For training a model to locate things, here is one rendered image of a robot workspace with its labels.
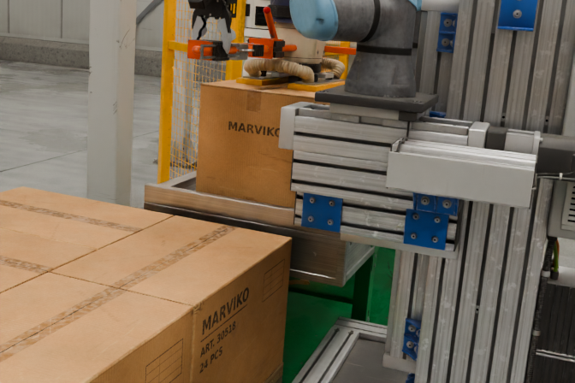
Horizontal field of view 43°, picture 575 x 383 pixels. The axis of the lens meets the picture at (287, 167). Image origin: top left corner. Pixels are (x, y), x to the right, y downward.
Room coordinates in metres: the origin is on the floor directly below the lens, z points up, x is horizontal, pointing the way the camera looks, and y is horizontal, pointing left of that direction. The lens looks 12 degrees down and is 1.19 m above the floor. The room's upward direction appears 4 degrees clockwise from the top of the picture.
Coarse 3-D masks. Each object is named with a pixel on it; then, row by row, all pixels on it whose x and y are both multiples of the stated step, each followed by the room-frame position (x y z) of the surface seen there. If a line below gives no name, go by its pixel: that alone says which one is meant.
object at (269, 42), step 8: (248, 40) 2.30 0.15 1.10; (256, 40) 2.28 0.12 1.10; (264, 40) 2.27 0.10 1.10; (272, 40) 2.26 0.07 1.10; (280, 40) 2.33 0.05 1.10; (272, 48) 2.26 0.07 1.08; (280, 48) 2.31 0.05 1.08; (248, 56) 2.29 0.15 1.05; (256, 56) 2.28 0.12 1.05; (264, 56) 2.27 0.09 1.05; (272, 56) 2.26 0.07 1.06; (280, 56) 2.30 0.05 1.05
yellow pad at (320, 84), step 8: (328, 72) 2.56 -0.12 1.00; (320, 80) 2.49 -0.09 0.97; (328, 80) 2.51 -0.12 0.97; (336, 80) 2.54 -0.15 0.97; (344, 80) 2.62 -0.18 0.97; (288, 88) 2.37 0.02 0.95; (296, 88) 2.35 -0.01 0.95; (304, 88) 2.34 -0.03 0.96; (312, 88) 2.33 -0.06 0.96; (320, 88) 2.36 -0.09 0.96; (328, 88) 2.43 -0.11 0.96
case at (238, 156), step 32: (224, 96) 2.31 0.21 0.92; (256, 96) 2.26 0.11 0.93; (288, 96) 2.22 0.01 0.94; (224, 128) 2.30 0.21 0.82; (256, 128) 2.26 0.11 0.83; (224, 160) 2.30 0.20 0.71; (256, 160) 2.26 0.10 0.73; (288, 160) 2.21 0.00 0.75; (224, 192) 2.30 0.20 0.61; (256, 192) 2.25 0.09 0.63; (288, 192) 2.21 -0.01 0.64
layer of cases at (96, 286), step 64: (0, 192) 2.32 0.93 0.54; (0, 256) 1.73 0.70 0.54; (64, 256) 1.76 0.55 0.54; (128, 256) 1.80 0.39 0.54; (192, 256) 1.84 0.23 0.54; (256, 256) 1.87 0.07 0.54; (0, 320) 1.37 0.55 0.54; (64, 320) 1.39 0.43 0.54; (128, 320) 1.42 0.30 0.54; (192, 320) 1.51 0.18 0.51; (256, 320) 1.85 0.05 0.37
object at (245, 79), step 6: (264, 72) 2.50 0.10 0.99; (240, 78) 2.44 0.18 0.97; (246, 78) 2.45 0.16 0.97; (252, 78) 2.45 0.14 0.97; (258, 78) 2.44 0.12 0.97; (264, 78) 2.45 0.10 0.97; (270, 78) 2.50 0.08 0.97; (276, 78) 2.53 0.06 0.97; (282, 78) 2.56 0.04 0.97; (252, 84) 2.42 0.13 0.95; (258, 84) 2.41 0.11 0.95; (264, 84) 2.42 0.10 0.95; (270, 84) 2.47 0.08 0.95
